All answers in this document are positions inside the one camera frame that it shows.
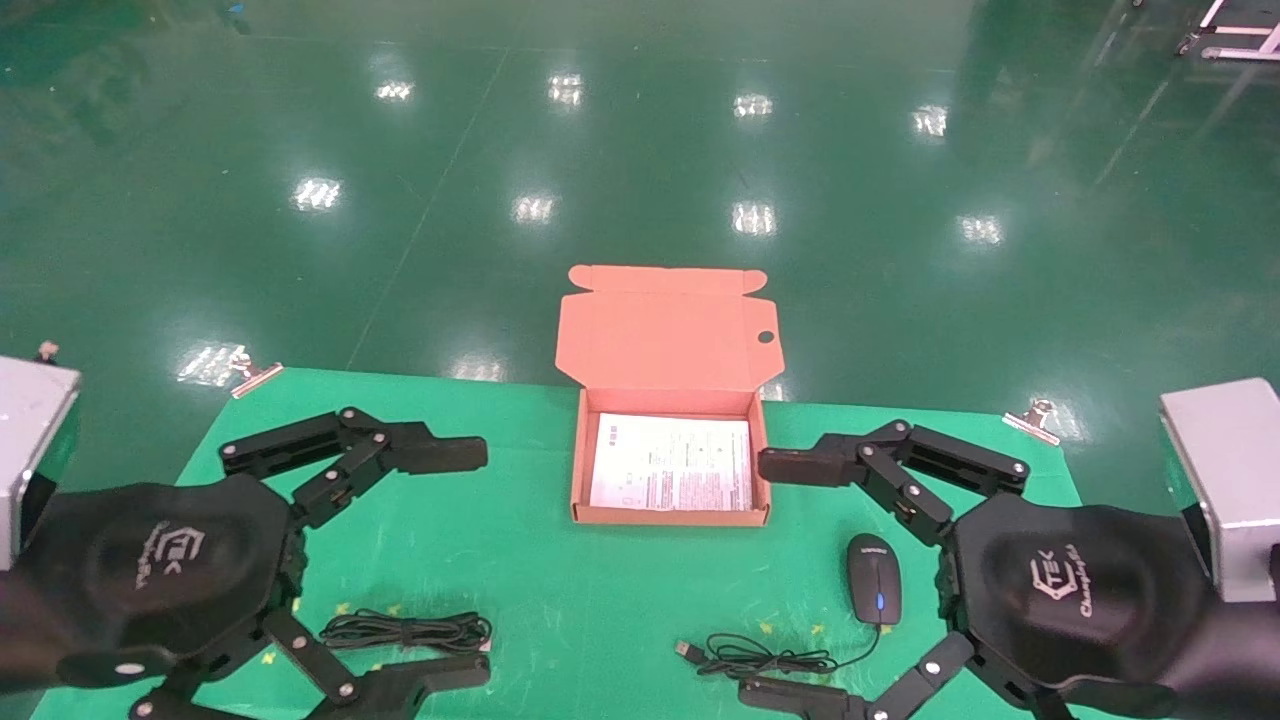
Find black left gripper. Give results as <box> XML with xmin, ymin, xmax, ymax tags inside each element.
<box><xmin>0</xmin><ymin>475</ymin><xmax>492</xmax><ymax>720</ymax></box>

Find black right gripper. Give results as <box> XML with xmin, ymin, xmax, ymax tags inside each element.
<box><xmin>940</xmin><ymin>495</ymin><xmax>1280</xmax><ymax>720</ymax></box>

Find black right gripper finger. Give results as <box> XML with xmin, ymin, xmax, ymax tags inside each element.
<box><xmin>738</xmin><ymin>633</ymin><xmax>1046</xmax><ymax>720</ymax></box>
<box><xmin>758</xmin><ymin>420</ymin><xmax>1031</xmax><ymax>546</ymax></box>

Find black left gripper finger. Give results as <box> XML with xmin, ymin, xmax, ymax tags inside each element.
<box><xmin>220</xmin><ymin>408</ymin><xmax>488</xmax><ymax>529</ymax></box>

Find black data cable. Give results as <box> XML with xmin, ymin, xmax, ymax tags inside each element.
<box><xmin>320</xmin><ymin>610</ymin><xmax>494</xmax><ymax>656</ymax></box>

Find black wired computer mouse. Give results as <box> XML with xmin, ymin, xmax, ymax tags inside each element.
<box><xmin>675</xmin><ymin>533</ymin><xmax>903</xmax><ymax>681</ymax></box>

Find open orange cardboard box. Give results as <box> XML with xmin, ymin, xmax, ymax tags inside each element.
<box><xmin>555</xmin><ymin>264</ymin><xmax>786</xmax><ymax>528</ymax></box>

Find white printed paper leaflet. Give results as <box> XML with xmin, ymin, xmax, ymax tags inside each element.
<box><xmin>590</xmin><ymin>413</ymin><xmax>753</xmax><ymax>512</ymax></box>

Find green cloth mat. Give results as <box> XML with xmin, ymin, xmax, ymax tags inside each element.
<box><xmin>30</xmin><ymin>368</ymin><xmax>1171</xmax><ymax>720</ymax></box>

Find metal cloth clip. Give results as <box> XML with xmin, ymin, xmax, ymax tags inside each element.
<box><xmin>228</xmin><ymin>348</ymin><xmax>284</xmax><ymax>399</ymax></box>
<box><xmin>1003</xmin><ymin>399</ymin><xmax>1063</xmax><ymax>446</ymax></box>

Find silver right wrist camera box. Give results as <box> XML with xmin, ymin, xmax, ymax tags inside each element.
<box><xmin>1160</xmin><ymin>378</ymin><xmax>1280</xmax><ymax>603</ymax></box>

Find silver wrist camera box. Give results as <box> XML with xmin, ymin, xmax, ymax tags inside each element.
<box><xmin>0</xmin><ymin>342</ymin><xmax>82</xmax><ymax>571</ymax></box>
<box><xmin>1160</xmin><ymin>378</ymin><xmax>1280</xmax><ymax>603</ymax></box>

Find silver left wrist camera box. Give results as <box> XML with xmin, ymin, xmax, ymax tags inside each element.
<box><xmin>0</xmin><ymin>342</ymin><xmax>82</xmax><ymax>571</ymax></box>

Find white metal cart frame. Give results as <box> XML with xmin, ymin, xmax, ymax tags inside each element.
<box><xmin>1178</xmin><ymin>0</ymin><xmax>1280</xmax><ymax>63</ymax></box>

